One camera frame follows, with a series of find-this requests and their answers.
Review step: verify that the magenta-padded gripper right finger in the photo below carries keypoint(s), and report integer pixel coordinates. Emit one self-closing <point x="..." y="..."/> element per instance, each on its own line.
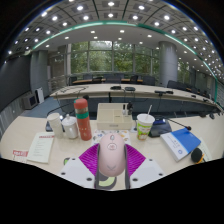
<point x="148" y="171"/>

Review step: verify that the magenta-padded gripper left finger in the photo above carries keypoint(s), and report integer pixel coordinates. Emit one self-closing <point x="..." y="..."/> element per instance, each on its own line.
<point x="75" y="171"/>

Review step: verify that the pink computer mouse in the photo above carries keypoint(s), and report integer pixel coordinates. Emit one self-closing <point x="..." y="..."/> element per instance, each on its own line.
<point x="112" y="155"/>

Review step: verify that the colourful sticker sheet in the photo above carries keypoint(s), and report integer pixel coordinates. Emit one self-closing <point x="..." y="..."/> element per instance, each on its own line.
<point x="96" y="136"/>

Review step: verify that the white paper booklet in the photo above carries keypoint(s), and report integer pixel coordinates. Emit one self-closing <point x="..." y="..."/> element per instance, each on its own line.
<point x="40" y="148"/>

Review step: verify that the printed paper cup with straw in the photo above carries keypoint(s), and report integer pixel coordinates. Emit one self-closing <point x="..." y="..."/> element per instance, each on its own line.
<point x="145" y="126"/>

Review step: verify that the blue and white book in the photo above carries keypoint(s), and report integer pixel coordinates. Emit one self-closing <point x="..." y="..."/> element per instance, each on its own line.
<point x="185" y="140"/>

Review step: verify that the red thermos bottle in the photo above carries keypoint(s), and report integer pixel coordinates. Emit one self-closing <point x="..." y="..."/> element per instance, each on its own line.
<point x="83" y="123"/>

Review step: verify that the white paper cup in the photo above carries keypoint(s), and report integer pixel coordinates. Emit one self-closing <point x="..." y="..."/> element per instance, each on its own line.
<point x="56" y="126"/>

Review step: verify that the black handheld microphone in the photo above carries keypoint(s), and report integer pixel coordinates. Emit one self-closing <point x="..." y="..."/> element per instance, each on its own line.
<point x="196" y="155"/>

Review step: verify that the red and white leaflet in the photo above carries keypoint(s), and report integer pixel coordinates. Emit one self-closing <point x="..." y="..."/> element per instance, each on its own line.
<point x="20" y="155"/>

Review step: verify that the beige desk organizer box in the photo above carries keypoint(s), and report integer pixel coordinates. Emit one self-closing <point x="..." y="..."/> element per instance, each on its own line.
<point x="108" y="120"/>

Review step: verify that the pale green paper booklet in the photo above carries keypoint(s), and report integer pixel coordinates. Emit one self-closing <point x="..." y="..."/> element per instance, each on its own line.
<point x="207" y="153"/>

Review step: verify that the grey floor cabinet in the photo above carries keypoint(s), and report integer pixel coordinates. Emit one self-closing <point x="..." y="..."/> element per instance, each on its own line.
<point x="29" y="101"/>

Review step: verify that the white floor appliance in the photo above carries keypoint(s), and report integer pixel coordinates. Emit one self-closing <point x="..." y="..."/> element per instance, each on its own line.
<point x="40" y="95"/>

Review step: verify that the curved beige conference desk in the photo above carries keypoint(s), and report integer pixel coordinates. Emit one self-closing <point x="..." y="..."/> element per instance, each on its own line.
<point x="100" y="90"/>

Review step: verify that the group of dark chairs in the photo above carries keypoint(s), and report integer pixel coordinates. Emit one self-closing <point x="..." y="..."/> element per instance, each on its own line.
<point x="148" y="80"/>

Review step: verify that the group of ceiling lights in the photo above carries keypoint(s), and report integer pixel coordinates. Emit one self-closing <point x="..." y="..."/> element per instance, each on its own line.
<point x="110" y="15"/>

